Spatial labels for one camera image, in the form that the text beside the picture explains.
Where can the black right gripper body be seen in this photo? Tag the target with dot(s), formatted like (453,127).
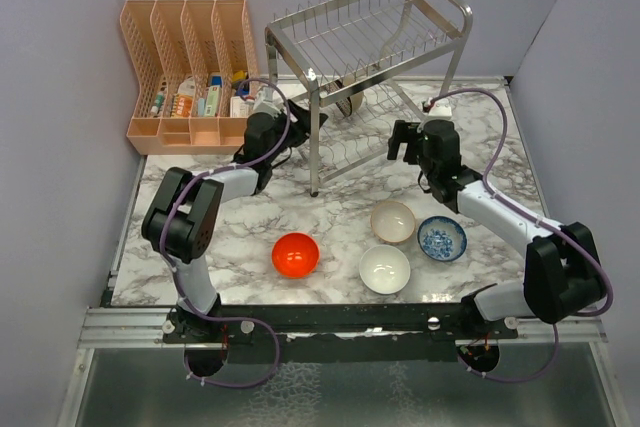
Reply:
(427,164)

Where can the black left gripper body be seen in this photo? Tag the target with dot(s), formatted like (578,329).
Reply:
(281,127)

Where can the dark patterned cream-inside bowl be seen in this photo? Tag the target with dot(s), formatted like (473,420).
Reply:
(351,104)

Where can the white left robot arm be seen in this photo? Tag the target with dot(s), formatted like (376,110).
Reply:
(180,221)

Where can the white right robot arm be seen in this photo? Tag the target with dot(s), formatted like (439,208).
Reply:
(562,274)

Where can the cream bottle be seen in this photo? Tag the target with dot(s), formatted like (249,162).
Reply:
(241,105)

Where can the white blue tube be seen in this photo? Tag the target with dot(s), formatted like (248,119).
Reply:
(213,98)

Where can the blue and white bowl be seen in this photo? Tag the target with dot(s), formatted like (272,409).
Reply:
(441,239)

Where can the beige speckled bowl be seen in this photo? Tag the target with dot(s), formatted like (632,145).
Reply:
(392,222)

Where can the orange white packet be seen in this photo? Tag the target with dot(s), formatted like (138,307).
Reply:
(184,98)

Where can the peach plastic file organizer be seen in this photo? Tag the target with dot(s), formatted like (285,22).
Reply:
(171,40)

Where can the small green white tube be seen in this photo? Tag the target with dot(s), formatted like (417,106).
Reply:
(158,103)

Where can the red bowl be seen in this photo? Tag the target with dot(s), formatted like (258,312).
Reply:
(295,255)

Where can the steel wire dish rack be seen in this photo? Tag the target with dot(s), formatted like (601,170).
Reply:
(374,42)

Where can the black aluminium frame rail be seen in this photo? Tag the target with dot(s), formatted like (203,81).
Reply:
(323,333)

